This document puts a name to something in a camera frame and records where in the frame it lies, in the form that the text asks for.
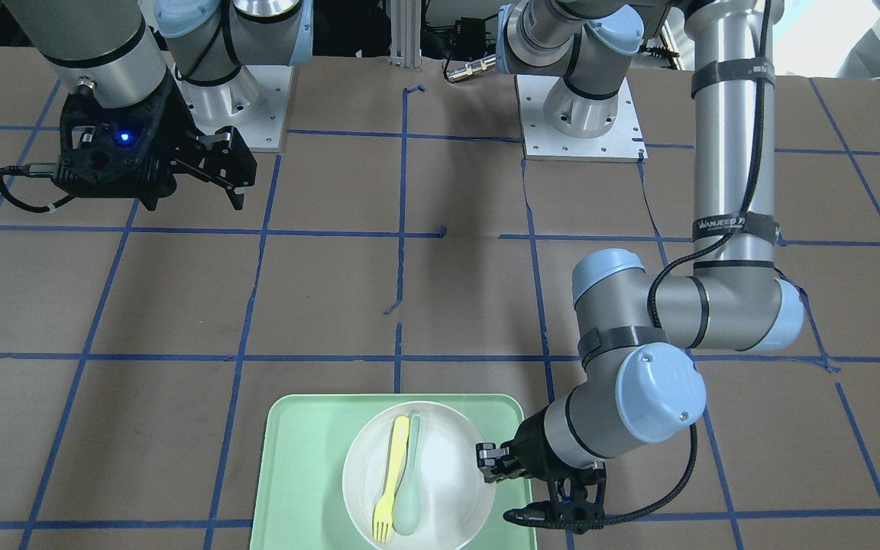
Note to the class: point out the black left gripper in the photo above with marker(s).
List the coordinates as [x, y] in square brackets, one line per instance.
[535, 445]

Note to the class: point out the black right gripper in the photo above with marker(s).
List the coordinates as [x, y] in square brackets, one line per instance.
[173, 121]

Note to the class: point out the yellow plastic fork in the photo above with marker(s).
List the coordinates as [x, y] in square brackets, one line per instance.
[382, 518]

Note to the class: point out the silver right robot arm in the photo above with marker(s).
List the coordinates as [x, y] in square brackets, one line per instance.
[109, 43]

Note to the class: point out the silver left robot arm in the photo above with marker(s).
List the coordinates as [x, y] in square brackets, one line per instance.
[636, 329]

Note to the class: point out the white round plate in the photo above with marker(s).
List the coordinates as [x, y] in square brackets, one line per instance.
[454, 500]

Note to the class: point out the pale green plastic spoon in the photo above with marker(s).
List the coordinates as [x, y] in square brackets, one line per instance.
[407, 508]

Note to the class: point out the mint green tray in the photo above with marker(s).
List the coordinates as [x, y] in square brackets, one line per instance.
[299, 502]

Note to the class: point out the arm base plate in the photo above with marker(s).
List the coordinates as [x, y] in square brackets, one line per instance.
[559, 125]
[255, 102]

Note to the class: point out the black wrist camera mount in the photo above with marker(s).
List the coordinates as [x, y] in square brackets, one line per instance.
[575, 503]

